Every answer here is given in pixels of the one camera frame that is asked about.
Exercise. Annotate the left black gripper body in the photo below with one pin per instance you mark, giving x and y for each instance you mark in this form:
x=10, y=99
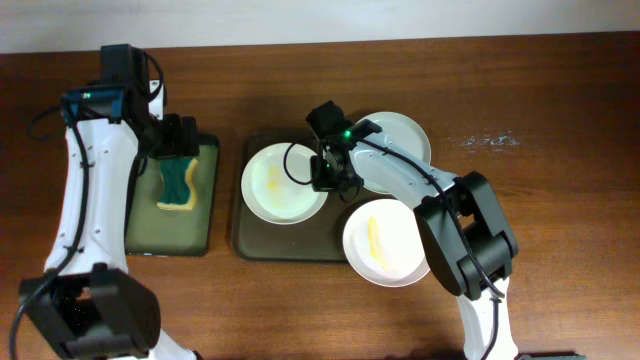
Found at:
x=169, y=140

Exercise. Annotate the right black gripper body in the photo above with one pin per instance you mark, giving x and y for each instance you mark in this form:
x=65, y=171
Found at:
x=327, y=178

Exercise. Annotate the green yellow sponge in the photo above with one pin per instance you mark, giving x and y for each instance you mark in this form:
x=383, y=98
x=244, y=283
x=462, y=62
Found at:
x=179, y=192

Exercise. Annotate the white plate yellow stain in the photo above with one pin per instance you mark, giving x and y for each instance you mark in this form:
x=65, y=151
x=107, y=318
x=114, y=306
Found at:
x=271, y=195

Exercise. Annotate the white plate front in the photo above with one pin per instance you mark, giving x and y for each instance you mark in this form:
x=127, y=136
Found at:
x=382, y=244

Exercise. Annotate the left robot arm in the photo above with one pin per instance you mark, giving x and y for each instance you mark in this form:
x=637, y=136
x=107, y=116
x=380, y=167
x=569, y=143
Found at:
x=86, y=305

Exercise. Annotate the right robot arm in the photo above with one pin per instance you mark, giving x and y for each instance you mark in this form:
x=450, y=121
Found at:
x=468, y=242

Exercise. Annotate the dark serving tray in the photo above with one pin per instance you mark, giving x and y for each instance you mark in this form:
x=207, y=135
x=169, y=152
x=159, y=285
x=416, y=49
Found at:
x=317, y=239

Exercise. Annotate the black sponge tray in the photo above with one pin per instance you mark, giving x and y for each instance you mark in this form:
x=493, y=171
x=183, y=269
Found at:
x=151, y=230

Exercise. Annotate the grey plate yellow stain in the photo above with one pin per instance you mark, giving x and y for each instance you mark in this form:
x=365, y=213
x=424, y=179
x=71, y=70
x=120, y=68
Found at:
x=401, y=134

